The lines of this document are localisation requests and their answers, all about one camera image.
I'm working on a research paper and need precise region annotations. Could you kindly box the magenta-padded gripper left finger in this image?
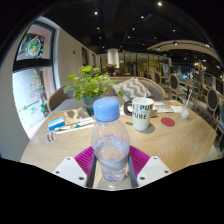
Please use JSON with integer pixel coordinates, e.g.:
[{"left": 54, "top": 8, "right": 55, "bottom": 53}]
[{"left": 52, "top": 145, "right": 98, "bottom": 189}]

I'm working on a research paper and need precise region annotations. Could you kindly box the yellow backed shelf unit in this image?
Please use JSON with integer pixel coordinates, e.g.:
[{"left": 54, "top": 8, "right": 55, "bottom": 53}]
[{"left": 118, "top": 51, "right": 173, "bottom": 78}]

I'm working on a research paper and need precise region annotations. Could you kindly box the wooden tissue box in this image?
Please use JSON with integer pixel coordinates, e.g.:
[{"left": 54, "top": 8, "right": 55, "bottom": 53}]
[{"left": 149, "top": 104, "right": 160, "bottom": 118}]

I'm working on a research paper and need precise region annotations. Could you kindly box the person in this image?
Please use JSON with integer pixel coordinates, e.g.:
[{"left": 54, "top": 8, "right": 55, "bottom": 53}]
[{"left": 101, "top": 63, "right": 118, "bottom": 78}]

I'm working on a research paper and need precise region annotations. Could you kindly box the white round column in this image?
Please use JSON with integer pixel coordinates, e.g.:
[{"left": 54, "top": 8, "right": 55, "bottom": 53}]
[{"left": 107, "top": 48, "right": 120, "bottom": 69}]

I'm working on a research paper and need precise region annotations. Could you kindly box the yellow white table card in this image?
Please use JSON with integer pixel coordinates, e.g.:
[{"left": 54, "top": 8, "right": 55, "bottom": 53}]
[{"left": 169, "top": 99, "right": 183, "bottom": 107}]

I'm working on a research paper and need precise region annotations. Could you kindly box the brown card with prints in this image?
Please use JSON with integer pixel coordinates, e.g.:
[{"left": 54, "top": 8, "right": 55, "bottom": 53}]
[{"left": 63, "top": 106, "right": 92, "bottom": 126}]

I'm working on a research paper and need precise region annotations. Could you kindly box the green potted plant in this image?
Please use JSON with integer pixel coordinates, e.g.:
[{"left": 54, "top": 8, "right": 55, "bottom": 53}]
[{"left": 63, "top": 65, "right": 118, "bottom": 115}]

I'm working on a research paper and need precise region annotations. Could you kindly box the white pen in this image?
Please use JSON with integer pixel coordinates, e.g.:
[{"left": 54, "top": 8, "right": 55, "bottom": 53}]
[{"left": 54, "top": 118, "right": 96, "bottom": 134}]

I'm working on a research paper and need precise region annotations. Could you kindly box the white printed mug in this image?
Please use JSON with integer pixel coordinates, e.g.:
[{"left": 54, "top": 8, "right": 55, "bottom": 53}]
[{"left": 123, "top": 97, "right": 155, "bottom": 132}]

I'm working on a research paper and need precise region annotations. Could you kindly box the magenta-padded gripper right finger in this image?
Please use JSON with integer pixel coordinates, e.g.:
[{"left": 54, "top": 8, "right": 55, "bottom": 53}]
[{"left": 127, "top": 145, "right": 173, "bottom": 188}]

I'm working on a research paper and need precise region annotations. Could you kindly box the blue white striped packet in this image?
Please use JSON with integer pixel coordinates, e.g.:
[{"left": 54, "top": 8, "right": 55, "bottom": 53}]
[{"left": 47, "top": 116, "right": 66, "bottom": 132}]

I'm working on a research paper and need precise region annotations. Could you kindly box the grey curved sofa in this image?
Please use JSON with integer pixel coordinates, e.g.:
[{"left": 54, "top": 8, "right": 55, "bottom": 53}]
[{"left": 46, "top": 76, "right": 167, "bottom": 113}]

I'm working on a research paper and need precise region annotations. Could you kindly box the flat round red coaster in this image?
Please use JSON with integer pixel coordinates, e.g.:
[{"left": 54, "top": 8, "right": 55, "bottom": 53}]
[{"left": 160, "top": 116, "right": 176, "bottom": 128}]

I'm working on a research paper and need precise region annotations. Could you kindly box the grey white chevron pillow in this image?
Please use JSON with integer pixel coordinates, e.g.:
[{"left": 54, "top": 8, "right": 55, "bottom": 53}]
[{"left": 112, "top": 77, "right": 154, "bottom": 101}]

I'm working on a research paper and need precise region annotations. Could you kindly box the clear plastic cup with straw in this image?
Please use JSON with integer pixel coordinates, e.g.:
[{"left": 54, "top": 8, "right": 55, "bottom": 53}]
[{"left": 180, "top": 89, "right": 195, "bottom": 120}]

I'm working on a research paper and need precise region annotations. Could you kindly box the blister pill pack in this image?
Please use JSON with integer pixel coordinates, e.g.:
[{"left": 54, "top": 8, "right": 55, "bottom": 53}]
[{"left": 45, "top": 131, "right": 58, "bottom": 145}]

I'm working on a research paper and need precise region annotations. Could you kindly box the group of round-backed chairs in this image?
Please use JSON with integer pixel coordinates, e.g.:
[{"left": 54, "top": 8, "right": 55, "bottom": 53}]
[{"left": 153, "top": 70, "right": 224, "bottom": 136}]

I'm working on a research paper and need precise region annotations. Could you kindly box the clear water bottle blue cap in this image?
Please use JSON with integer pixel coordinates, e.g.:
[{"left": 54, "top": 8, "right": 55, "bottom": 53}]
[{"left": 91, "top": 97, "right": 131, "bottom": 182}]

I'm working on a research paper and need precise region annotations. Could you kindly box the group of ceiling spotlights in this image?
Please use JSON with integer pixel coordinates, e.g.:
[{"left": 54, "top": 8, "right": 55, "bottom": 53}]
[{"left": 93, "top": 0, "right": 221, "bottom": 68}]

